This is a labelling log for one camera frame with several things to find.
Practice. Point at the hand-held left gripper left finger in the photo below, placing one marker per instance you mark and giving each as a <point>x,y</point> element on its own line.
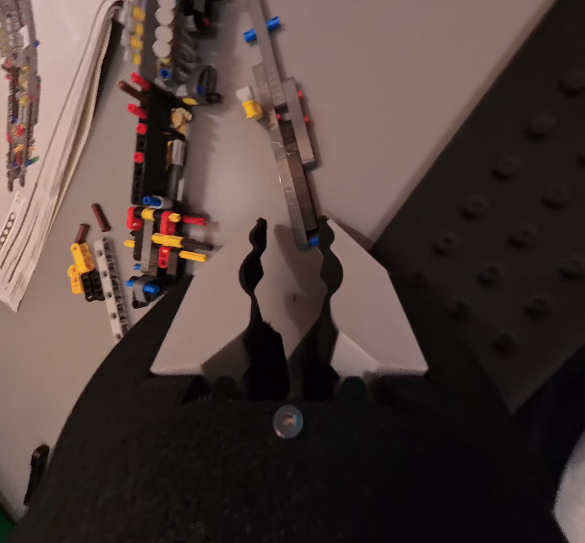
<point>201,323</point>

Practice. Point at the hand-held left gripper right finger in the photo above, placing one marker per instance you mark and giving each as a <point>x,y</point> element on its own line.
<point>370,314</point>

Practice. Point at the multicoloured lego chassis assembly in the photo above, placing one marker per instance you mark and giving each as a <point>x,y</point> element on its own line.
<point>151,150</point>

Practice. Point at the grey lego side beam assembly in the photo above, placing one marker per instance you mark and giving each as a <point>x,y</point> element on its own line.
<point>292,150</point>

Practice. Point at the light grey lego beam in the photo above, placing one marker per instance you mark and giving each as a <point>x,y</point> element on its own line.
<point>112,287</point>

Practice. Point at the black lego connector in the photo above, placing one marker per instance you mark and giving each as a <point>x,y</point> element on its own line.
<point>93,286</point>

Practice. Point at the yellow lego connector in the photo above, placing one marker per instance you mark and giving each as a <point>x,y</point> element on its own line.
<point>82,257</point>
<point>75,280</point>

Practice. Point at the brown lego axle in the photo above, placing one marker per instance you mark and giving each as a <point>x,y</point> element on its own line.
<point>82,233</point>
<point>100,217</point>

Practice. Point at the lego instruction booklet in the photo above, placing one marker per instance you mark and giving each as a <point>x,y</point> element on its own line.
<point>68,49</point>

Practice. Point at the black perforated panel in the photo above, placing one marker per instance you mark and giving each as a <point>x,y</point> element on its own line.
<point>502,186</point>

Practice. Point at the green plastic object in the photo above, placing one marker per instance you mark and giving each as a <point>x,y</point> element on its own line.
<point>5,527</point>

